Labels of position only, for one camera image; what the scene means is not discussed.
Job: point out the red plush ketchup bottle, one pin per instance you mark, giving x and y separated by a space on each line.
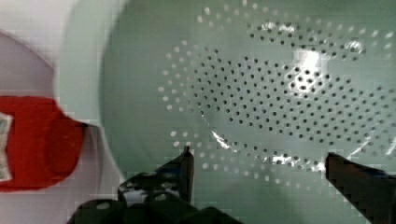
43 145

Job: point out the grey round plate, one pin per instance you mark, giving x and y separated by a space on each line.
23 72

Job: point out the green plastic strainer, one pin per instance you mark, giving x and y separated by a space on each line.
261 91

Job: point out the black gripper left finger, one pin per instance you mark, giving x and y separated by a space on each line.
159 197

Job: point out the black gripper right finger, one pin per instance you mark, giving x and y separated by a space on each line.
371 191

